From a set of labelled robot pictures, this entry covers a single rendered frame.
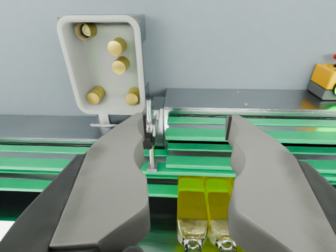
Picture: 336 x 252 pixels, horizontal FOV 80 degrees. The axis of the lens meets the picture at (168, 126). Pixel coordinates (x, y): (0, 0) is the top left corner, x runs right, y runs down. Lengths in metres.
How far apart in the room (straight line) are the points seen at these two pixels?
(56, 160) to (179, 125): 0.30
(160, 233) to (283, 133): 0.36
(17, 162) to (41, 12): 0.36
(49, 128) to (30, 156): 0.10
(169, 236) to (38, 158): 0.37
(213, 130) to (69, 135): 0.38
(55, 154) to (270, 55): 0.59
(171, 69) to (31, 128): 0.42
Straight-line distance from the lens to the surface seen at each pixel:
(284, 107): 0.52
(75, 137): 0.58
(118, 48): 0.50
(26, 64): 0.70
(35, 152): 0.61
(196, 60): 0.55
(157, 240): 0.55
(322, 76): 0.62
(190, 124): 0.44
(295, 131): 0.48
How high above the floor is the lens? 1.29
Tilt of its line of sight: 58 degrees down
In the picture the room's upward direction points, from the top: 174 degrees counter-clockwise
